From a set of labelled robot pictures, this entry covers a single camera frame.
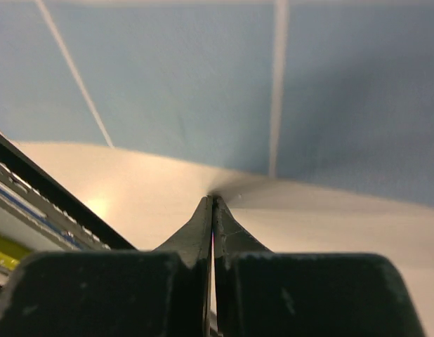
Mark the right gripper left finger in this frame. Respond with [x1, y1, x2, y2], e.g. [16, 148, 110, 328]
[0, 197, 212, 336]

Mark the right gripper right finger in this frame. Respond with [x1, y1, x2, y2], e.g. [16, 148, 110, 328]
[212, 197, 424, 336]

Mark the blue checked cloth placemat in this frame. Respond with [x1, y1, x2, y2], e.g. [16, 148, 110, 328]
[0, 1, 434, 206]

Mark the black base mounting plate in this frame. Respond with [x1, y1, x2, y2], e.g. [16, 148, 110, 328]
[0, 134, 134, 250]

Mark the light blue cable duct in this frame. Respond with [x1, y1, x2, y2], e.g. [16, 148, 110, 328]
[0, 162, 110, 251]

